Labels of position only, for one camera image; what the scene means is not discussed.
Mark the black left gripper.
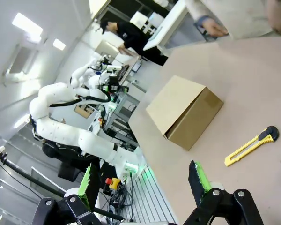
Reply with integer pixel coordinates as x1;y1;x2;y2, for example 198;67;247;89
102;74;130;93

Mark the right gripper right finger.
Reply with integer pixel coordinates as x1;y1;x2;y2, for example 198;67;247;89
182;160;265;225

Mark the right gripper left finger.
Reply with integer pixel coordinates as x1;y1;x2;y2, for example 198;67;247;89
34;163;101;225

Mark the brown cardboard box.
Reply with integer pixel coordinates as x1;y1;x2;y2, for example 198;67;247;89
145;75;224;151

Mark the person's right hand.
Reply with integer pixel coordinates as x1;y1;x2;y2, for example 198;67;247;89
202;18;230;37

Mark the person's left hand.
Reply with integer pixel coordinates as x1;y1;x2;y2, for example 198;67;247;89
266;0;281;36

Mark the red yellow emergency stop button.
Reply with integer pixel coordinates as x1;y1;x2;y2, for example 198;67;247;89
104;177;121;190

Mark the person in black clothes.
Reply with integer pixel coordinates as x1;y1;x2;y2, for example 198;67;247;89
99;19;169;67

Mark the aluminium slotted mounting base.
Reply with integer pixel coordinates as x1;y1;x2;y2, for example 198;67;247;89
120;164;178;225

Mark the yellow black utility knife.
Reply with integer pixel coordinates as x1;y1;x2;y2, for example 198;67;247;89
224;125;280;167

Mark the white table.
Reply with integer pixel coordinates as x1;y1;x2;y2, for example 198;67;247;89
142;0;189;51

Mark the person in beige coat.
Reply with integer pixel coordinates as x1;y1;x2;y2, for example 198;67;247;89
184;0;281;41

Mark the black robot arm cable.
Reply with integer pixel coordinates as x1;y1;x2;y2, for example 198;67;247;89
49;90;112;108

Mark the black camera tripod pole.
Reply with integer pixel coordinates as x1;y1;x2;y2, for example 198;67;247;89
0;145;126;222

